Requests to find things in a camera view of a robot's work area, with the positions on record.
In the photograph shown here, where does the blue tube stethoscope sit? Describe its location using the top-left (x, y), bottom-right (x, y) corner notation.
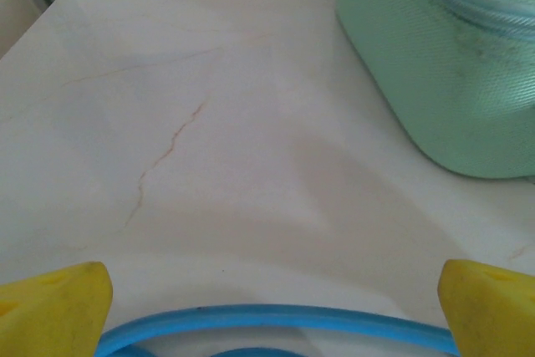
top-left (96, 304), bottom-right (461, 357)

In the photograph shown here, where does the mint green zippered case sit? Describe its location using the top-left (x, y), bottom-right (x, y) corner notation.
top-left (335, 0), bottom-right (535, 180)

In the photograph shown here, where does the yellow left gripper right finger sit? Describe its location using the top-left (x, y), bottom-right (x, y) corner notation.
top-left (437, 258), bottom-right (535, 357)

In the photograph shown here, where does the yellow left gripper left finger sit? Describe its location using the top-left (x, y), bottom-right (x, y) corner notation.
top-left (0, 261), bottom-right (114, 357)

